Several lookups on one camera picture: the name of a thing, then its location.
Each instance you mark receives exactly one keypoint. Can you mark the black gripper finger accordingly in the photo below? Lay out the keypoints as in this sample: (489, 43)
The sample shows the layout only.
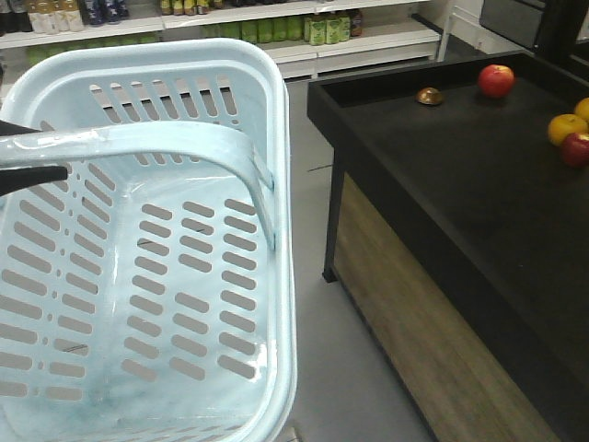
(10, 129)
(14, 180)

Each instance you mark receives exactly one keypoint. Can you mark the light blue plastic basket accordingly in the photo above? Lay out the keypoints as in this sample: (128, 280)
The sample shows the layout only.
(150, 295)

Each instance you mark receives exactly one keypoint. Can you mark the white supermarket shelf unit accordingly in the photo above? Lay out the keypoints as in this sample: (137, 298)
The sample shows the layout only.
(305, 38)

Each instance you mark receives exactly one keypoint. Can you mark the brown mushroom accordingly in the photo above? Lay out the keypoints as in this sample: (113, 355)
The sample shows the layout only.
(430, 96)

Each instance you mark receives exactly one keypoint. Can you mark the black wooden produce stand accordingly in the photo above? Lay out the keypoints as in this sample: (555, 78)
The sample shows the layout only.
(462, 237)

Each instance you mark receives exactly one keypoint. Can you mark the red apple corner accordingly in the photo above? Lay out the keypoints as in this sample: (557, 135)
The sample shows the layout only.
(496, 81)

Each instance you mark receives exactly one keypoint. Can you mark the yellow fruit left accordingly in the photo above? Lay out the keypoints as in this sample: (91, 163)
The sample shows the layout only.
(562, 125)

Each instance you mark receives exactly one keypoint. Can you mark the red apple front left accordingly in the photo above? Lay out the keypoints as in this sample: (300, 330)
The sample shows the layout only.
(574, 150)

